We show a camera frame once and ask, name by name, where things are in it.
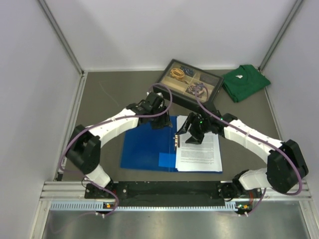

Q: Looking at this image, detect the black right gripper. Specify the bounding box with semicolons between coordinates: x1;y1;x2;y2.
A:
176;113;211;144

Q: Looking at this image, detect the white paper sheet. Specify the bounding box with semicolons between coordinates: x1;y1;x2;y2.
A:
174;115;223;173

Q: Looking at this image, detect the blue plastic folder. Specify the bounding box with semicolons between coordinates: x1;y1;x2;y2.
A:
120;115;224;174

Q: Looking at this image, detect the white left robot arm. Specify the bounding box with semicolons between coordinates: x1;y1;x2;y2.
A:
62;92;171;198

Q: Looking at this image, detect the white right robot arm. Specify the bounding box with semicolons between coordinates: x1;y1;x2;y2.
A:
175;113;308;197

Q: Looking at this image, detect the metal folder clip mechanism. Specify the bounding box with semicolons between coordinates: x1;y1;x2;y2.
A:
173;135;180;150

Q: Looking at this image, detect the black compartment display box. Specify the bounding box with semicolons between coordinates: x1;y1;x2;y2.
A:
153;59;224;112

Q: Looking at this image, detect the green folded t-shirt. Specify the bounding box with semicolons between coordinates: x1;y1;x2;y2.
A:
222;65;271;103

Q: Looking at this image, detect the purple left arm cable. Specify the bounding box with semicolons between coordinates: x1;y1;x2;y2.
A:
57;84;173;217

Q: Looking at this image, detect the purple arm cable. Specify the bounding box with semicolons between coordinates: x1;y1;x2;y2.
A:
195;86;305;217
57;84;173;217

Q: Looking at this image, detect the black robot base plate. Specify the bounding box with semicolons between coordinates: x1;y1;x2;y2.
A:
84;179;262;203

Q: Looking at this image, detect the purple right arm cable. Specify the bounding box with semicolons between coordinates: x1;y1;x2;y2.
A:
195;86;305;217

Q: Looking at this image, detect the aluminium frame rail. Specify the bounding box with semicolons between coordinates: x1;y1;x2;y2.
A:
40;181;85;201

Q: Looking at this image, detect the grey slotted cable duct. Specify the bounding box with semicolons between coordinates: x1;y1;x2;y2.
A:
50;201;250;212

